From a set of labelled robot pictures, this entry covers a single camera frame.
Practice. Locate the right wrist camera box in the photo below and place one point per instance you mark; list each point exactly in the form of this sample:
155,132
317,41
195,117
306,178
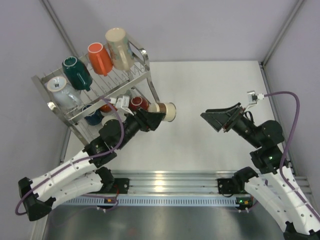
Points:
253,99

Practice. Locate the steel tumbler cork base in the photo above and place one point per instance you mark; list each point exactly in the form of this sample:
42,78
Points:
168,108

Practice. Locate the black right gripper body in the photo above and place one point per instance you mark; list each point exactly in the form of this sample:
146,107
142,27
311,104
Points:
237,120

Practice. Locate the dark green mug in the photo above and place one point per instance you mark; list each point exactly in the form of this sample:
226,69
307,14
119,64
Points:
77,73

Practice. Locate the stainless steel dish rack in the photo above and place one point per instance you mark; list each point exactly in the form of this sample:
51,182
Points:
138,80

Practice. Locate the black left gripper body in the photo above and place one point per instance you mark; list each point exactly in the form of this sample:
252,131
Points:
141,123

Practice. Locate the tall beige floral mug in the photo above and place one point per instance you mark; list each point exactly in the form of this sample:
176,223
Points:
119,48

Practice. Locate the orange black round mug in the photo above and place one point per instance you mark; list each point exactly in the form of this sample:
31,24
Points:
107,109

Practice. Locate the red cup white interior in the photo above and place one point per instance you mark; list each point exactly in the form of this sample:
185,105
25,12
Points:
138,102

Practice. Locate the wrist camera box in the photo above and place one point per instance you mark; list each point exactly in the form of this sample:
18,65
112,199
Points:
122,103
253,99

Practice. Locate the light blue mug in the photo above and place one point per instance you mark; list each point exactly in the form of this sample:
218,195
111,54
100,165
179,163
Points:
63,92

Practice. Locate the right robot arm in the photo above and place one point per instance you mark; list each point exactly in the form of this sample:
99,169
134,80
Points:
273,186

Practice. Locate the small tumbler cork band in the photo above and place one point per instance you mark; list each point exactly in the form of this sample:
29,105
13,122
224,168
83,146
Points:
108,118

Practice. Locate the aluminium mounting rail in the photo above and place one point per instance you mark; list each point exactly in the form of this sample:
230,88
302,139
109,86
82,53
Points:
175,183

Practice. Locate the dark blue speckled mug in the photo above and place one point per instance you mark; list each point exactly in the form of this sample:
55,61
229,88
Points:
94,118

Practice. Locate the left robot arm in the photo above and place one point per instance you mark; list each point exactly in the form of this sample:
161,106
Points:
85,172

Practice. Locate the slotted cable duct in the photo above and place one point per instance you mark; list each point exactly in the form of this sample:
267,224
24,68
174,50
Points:
152,201

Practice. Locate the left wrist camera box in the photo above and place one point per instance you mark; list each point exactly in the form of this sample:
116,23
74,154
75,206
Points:
122,103

